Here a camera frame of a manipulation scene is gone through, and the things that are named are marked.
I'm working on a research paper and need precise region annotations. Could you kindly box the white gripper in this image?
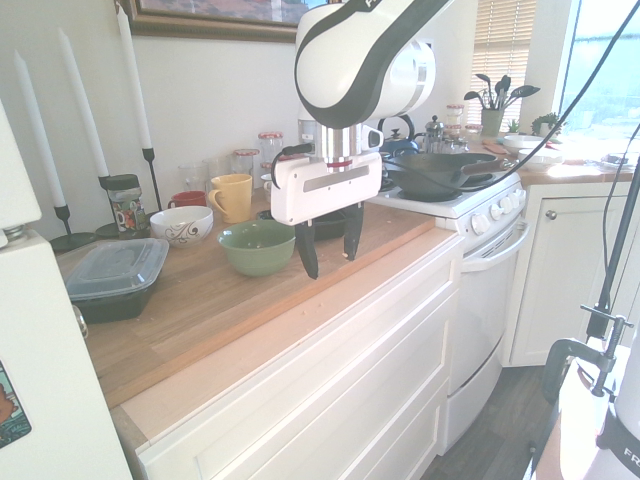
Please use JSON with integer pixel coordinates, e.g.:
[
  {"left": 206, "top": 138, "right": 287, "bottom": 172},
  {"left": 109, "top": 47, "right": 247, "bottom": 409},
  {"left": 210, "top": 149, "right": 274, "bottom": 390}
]
[{"left": 269, "top": 152, "right": 384, "bottom": 281}]

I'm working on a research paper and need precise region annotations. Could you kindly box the green ceramic bowl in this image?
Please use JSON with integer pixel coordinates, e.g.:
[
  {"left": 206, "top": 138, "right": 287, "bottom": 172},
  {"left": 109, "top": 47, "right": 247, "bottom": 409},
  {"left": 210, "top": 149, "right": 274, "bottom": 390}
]
[{"left": 216, "top": 219, "right": 297, "bottom": 278}]

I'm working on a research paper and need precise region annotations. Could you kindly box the yellow ceramic mug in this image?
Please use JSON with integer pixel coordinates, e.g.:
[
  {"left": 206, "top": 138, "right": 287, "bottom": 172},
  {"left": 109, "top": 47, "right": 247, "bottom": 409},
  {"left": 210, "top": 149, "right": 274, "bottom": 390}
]
[{"left": 207, "top": 173, "right": 254, "bottom": 225}]

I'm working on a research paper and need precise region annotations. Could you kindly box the tall jar with red-checked lid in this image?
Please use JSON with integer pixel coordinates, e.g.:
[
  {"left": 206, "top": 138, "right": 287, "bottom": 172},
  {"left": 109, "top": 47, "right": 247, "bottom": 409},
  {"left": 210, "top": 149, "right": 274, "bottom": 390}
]
[{"left": 257, "top": 130, "right": 285, "bottom": 176}]

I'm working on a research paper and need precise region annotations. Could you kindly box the glass jar with red-checked lid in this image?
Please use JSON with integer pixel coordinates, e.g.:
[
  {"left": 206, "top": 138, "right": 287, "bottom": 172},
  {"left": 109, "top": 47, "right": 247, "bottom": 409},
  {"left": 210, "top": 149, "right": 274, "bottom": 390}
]
[{"left": 230, "top": 148, "right": 261, "bottom": 179}]

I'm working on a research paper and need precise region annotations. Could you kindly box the blue kettle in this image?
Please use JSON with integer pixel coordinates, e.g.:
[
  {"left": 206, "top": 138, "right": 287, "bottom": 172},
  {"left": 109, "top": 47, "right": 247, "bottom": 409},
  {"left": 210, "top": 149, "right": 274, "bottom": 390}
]
[{"left": 377, "top": 113, "right": 421, "bottom": 156}]

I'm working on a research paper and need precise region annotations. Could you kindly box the clear glass tumbler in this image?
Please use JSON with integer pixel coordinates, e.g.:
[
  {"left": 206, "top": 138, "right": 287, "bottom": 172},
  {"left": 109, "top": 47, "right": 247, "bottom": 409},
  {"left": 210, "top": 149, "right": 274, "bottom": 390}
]
[
  {"left": 178, "top": 163, "right": 209, "bottom": 194},
  {"left": 202, "top": 155, "right": 232, "bottom": 181}
]

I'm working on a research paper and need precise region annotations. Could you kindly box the red ceramic mug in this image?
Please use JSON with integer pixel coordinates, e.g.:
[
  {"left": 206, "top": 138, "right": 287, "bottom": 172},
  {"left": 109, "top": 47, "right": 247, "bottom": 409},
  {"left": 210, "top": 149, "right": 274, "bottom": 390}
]
[{"left": 167, "top": 190, "right": 209, "bottom": 210}]

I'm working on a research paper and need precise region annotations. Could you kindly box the glass french press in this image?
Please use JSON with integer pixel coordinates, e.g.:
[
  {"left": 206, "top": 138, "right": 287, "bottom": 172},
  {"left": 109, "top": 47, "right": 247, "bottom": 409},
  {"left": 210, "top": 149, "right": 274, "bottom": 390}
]
[{"left": 423, "top": 114, "right": 447, "bottom": 154}]

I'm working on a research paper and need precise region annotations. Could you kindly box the white drawer cabinet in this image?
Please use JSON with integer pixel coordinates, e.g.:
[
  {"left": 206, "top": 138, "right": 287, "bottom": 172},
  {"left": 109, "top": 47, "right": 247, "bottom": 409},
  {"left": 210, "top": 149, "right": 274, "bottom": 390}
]
[{"left": 134, "top": 238, "right": 464, "bottom": 480}]

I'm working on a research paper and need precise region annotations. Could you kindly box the white bowl with swirl pattern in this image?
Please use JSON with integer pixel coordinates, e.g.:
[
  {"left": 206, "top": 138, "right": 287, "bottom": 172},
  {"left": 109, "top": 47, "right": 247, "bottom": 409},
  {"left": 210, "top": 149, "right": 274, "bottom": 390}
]
[{"left": 149, "top": 205, "right": 215, "bottom": 249}]

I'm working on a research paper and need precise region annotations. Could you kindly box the white kitchen stove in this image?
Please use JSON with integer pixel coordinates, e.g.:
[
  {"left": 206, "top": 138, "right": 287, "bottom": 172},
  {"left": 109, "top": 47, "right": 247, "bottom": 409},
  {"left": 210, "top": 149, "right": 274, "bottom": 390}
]
[{"left": 369, "top": 169, "right": 531, "bottom": 456}]

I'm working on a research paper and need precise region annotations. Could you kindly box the pale green utensil crock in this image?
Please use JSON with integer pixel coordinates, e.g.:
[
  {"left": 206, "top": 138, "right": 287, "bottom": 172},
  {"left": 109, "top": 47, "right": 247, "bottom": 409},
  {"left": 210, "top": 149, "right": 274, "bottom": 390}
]
[{"left": 480, "top": 107, "right": 506, "bottom": 138}]

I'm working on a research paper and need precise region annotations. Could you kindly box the glass jar with black lid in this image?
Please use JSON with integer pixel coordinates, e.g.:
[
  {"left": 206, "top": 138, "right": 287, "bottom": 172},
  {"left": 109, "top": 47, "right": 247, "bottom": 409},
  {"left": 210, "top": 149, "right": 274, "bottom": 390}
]
[{"left": 105, "top": 173, "right": 151, "bottom": 234}]

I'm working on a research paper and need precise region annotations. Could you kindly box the white serving bowl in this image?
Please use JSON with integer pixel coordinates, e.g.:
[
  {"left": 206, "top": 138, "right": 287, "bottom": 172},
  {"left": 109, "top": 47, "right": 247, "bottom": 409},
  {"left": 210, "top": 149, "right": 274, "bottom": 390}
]
[
  {"left": 517, "top": 148, "right": 564, "bottom": 172},
  {"left": 502, "top": 133, "right": 546, "bottom": 152}
]

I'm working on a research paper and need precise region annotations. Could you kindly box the black container with clear lid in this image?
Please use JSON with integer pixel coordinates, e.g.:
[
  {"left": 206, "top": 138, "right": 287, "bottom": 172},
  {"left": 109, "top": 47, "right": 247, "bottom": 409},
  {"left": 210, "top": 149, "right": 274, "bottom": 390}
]
[{"left": 64, "top": 237, "right": 171, "bottom": 324}]

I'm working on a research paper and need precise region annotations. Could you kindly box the white cabinet with metal knob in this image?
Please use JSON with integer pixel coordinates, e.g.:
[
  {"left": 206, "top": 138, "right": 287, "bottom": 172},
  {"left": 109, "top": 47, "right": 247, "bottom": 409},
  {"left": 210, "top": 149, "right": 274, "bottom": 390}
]
[{"left": 508, "top": 182, "right": 634, "bottom": 369}]

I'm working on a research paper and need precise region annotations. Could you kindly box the black metal C-clamp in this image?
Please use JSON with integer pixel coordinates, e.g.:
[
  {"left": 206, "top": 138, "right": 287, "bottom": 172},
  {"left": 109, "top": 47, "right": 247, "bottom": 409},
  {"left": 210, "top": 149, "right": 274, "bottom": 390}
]
[{"left": 543, "top": 302, "right": 635, "bottom": 407}]

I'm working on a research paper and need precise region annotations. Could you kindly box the tall white taper candle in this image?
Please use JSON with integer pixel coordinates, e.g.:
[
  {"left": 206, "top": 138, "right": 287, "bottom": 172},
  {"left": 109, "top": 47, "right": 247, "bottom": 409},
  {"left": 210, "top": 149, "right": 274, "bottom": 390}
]
[{"left": 115, "top": 0, "right": 153, "bottom": 150}]

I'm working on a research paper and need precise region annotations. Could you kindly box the medium white taper candle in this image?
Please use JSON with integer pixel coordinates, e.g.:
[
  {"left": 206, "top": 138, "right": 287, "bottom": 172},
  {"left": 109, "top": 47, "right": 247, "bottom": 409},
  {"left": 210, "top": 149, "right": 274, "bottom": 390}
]
[{"left": 56, "top": 27, "right": 110, "bottom": 177}]

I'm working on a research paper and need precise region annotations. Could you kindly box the white refrigerator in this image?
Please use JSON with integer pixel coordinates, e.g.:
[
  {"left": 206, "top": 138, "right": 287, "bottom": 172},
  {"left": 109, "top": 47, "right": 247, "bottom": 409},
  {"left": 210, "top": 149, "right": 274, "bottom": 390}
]
[{"left": 0, "top": 97, "right": 136, "bottom": 480}]

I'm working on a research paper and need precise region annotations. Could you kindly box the short white taper candle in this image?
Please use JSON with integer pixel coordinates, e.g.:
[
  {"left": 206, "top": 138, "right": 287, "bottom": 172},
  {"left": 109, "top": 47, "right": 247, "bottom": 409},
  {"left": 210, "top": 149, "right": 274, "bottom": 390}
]
[{"left": 13, "top": 49, "right": 67, "bottom": 209}]

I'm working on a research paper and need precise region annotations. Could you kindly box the colourful illustrated fridge magnet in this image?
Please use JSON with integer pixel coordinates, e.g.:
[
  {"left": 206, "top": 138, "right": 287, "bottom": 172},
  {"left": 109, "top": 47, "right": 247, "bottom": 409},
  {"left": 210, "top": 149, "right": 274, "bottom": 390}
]
[{"left": 0, "top": 359, "right": 33, "bottom": 449}]

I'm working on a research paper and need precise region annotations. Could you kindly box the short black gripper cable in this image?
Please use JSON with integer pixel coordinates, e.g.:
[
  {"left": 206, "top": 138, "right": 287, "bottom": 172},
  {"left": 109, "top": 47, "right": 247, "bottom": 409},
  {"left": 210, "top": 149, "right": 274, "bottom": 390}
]
[{"left": 269, "top": 143, "right": 315, "bottom": 190}]

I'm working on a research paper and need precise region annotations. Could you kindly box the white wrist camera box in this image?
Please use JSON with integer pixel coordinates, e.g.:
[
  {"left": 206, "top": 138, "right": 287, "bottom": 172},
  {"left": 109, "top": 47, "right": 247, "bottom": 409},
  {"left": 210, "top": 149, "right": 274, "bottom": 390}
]
[{"left": 360, "top": 124, "right": 385, "bottom": 151}]

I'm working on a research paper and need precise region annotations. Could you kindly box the black wok with wooden handle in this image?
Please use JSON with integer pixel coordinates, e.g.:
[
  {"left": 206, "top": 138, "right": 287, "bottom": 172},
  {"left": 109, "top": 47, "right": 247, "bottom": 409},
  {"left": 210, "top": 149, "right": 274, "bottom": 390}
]
[{"left": 382, "top": 151, "right": 519, "bottom": 199}]

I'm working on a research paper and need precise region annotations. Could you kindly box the framed picture with brown frame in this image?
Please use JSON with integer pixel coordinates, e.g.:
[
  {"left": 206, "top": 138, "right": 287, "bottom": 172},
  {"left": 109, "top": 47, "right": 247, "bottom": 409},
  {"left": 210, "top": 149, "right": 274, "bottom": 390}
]
[{"left": 124, "top": 0, "right": 302, "bottom": 44}]

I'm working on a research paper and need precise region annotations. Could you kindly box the long black camera cable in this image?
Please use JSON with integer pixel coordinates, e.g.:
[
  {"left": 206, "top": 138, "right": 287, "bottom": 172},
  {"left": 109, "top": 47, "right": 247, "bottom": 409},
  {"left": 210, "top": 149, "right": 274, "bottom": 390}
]
[{"left": 382, "top": 0, "right": 640, "bottom": 194}]

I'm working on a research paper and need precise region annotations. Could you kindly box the black camera stand pole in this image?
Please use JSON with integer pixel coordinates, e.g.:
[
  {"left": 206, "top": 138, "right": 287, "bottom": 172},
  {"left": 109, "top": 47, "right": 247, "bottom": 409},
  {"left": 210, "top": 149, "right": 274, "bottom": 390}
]
[{"left": 582, "top": 114, "right": 640, "bottom": 342}]

